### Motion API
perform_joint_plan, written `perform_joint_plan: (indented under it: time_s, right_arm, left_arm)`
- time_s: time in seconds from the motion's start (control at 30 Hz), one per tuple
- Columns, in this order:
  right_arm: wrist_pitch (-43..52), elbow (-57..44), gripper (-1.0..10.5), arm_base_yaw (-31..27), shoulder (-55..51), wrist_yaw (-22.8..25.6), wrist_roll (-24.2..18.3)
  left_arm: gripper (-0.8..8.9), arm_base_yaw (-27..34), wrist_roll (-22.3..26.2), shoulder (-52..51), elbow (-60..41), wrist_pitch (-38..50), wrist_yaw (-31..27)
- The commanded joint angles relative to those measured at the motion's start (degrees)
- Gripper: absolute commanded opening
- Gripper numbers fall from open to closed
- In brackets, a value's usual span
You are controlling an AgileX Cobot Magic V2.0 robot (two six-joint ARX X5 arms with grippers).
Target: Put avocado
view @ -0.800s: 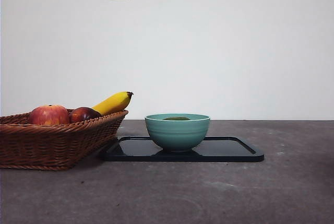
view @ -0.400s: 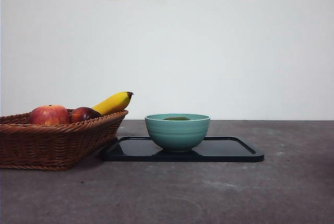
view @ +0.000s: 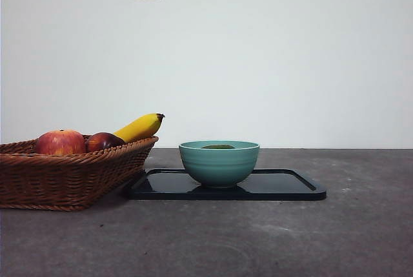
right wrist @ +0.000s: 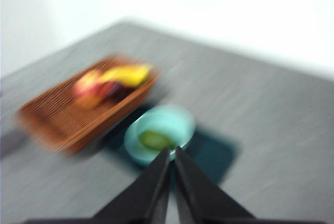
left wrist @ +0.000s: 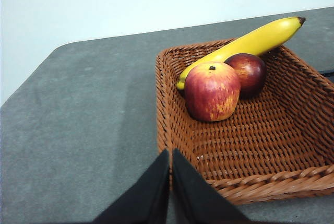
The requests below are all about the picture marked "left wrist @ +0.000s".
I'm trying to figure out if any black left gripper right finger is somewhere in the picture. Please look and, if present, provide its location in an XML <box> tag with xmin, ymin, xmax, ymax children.
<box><xmin>172</xmin><ymin>148</ymin><xmax>253</xmax><ymax>224</ymax></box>

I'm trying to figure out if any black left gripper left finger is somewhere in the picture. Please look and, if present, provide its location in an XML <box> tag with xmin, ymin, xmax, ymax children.
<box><xmin>92</xmin><ymin>148</ymin><xmax>170</xmax><ymax>224</ymax></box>

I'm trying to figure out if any brown wicker basket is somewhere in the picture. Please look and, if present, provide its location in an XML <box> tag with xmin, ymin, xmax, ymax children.
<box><xmin>156</xmin><ymin>38</ymin><xmax>334</xmax><ymax>206</ymax></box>

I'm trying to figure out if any red yellow apple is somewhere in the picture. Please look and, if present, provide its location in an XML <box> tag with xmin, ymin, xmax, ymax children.
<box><xmin>184</xmin><ymin>61</ymin><xmax>241</xmax><ymax>122</ymax></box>

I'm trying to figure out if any dark red plum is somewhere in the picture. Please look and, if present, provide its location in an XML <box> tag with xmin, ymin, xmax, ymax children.
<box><xmin>224</xmin><ymin>53</ymin><xmax>267</xmax><ymax>99</ymax></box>

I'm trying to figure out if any yellow banana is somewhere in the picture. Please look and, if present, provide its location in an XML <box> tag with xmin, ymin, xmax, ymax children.
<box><xmin>176</xmin><ymin>16</ymin><xmax>306</xmax><ymax>91</ymax></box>

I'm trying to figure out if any dark rectangular tray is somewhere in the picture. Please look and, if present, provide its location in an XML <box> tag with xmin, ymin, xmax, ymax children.
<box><xmin>319</xmin><ymin>68</ymin><xmax>334</xmax><ymax>81</ymax></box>

